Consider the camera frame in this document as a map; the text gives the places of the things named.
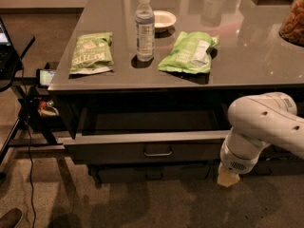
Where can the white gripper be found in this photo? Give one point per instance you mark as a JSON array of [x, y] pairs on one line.
[[235, 161]]

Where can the grey top drawer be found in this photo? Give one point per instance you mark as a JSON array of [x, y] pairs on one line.
[[147, 137]]

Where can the grey drawer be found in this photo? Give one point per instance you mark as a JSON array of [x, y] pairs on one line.
[[119, 173], [147, 137]]

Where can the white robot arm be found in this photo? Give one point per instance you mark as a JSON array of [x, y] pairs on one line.
[[257, 122]]

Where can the grey bottom drawer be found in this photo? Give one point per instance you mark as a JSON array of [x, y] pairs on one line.
[[119, 173]]

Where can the right green chip bag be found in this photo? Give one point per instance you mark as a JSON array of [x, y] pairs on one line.
[[191, 53]]

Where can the green chip bag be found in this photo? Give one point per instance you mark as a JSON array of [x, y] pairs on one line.
[[191, 53], [92, 54]]

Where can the jar of snacks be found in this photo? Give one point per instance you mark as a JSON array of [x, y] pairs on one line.
[[292, 29]]

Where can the white bowl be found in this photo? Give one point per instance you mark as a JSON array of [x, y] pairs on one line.
[[164, 20]]

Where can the clear plastic water bottle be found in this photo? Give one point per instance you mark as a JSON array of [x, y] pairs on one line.
[[145, 31]]

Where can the left green chip bag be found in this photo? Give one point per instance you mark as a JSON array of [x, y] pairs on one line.
[[92, 54]]

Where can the small colourful items on stand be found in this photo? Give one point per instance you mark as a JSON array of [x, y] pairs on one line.
[[47, 109]]

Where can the black side stand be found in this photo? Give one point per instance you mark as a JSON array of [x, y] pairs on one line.
[[25, 90]]

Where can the brown shoe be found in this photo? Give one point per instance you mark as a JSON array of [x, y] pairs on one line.
[[11, 219]]

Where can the black laptop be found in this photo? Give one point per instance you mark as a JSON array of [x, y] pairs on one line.
[[9, 58]]

